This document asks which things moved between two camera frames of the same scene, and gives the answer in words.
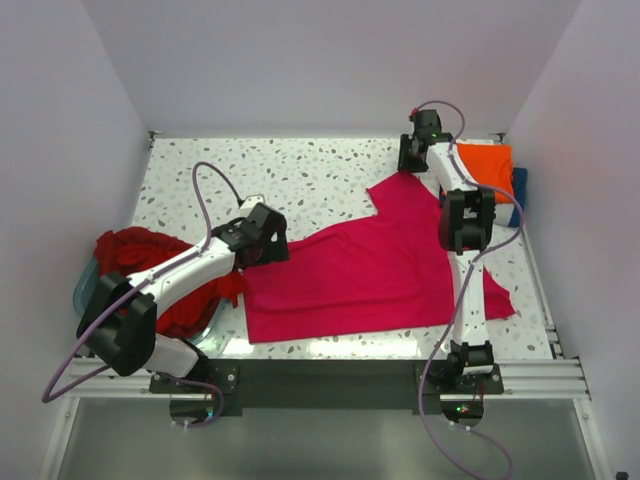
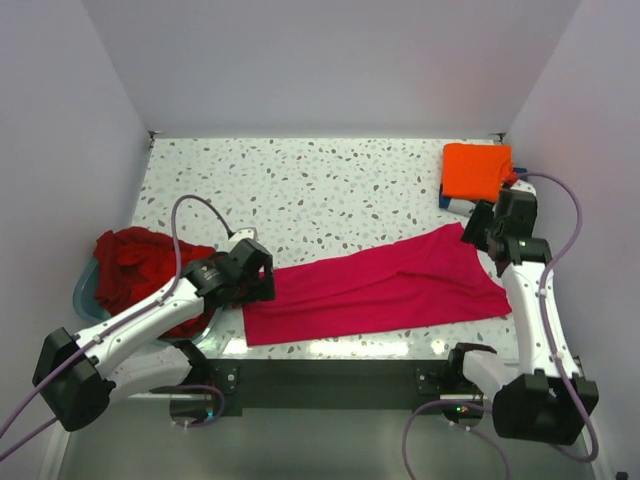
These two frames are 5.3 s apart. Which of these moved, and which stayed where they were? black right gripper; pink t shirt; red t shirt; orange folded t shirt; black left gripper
Moved: pink t shirt; black right gripper; black left gripper
Stayed: orange folded t shirt; red t shirt
